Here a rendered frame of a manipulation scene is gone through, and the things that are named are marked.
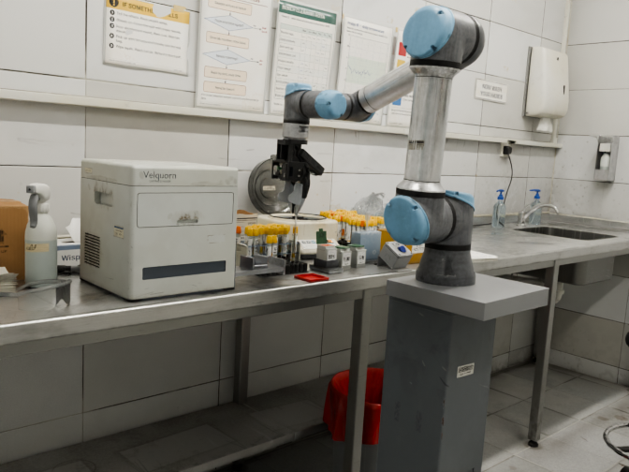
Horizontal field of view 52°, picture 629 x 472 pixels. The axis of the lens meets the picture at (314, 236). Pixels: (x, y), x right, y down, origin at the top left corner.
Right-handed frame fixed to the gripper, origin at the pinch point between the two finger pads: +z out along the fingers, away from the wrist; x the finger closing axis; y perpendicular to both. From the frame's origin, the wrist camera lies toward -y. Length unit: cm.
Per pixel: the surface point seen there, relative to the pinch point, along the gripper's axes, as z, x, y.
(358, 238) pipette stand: 9.4, 1.7, -25.5
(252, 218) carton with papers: 4.7, -16.8, 3.0
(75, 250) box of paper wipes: 14, -30, 52
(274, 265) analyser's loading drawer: 13.7, 8.5, 13.8
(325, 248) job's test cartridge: 10.7, 6.6, -6.3
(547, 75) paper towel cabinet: -64, -40, -208
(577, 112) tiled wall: -48, -40, -249
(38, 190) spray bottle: -5, -8, 70
